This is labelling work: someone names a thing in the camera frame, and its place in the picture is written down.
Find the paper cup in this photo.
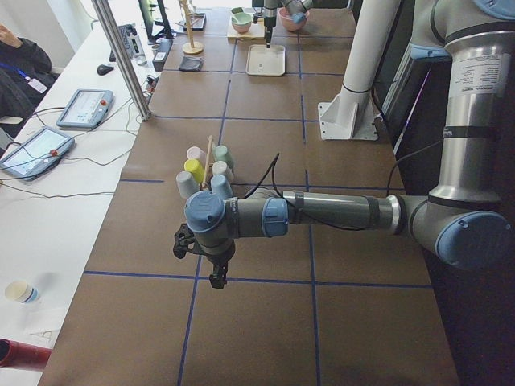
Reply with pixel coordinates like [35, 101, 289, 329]
[4, 280, 39, 304]

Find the wooden cutting board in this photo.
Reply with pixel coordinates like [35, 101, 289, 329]
[226, 18, 270, 41]

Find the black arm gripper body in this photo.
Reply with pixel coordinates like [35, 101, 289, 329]
[253, 6, 277, 34]

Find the teach pendant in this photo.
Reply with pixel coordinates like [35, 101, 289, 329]
[1, 127, 75, 180]
[56, 89, 113, 129]

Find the black box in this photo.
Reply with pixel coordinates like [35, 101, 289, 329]
[151, 39, 173, 72]

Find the cream cup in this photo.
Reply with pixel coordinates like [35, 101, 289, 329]
[212, 161, 234, 183]

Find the grey folded cloth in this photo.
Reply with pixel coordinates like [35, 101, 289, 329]
[179, 55, 204, 72]

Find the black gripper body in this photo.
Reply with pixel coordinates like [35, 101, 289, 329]
[204, 240, 235, 274]

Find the light blue cup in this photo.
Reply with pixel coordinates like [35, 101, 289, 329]
[210, 175, 233, 199]

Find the aluminium frame post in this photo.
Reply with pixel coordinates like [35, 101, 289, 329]
[92, 0, 151, 121]

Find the green cup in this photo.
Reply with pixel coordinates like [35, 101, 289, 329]
[213, 145, 234, 169]

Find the wooden mug tree stand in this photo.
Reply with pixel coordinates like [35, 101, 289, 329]
[179, 0, 204, 55]

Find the red bottle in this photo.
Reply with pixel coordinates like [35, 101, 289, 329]
[1, 339, 52, 371]

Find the teach pendant far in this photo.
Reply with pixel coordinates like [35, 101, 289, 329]
[56, 89, 113, 129]

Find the teach pendant near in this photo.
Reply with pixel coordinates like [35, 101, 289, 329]
[1, 127, 75, 180]

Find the person in black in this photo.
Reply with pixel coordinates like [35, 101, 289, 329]
[1, 26, 58, 138]

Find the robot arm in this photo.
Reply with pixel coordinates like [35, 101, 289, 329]
[174, 1, 514, 290]
[246, 1, 312, 237]

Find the green bowl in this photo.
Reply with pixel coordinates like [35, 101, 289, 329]
[231, 7, 253, 34]

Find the pink cup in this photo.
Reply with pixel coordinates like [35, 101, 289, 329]
[187, 146, 207, 165]

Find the pink bowl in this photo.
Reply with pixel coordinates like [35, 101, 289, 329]
[278, 8, 310, 32]

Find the grey cup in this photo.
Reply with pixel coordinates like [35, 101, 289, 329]
[175, 170, 199, 199]

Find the cream rabbit tray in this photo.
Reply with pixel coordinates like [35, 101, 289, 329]
[245, 44, 286, 76]

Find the white wire cup rack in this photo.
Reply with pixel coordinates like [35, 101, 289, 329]
[200, 135, 216, 190]

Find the yellow cup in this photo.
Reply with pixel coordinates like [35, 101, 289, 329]
[183, 158, 204, 183]

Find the computer mouse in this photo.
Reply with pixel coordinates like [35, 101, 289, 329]
[97, 64, 114, 76]

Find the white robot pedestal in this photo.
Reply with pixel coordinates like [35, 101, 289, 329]
[318, 0, 401, 141]

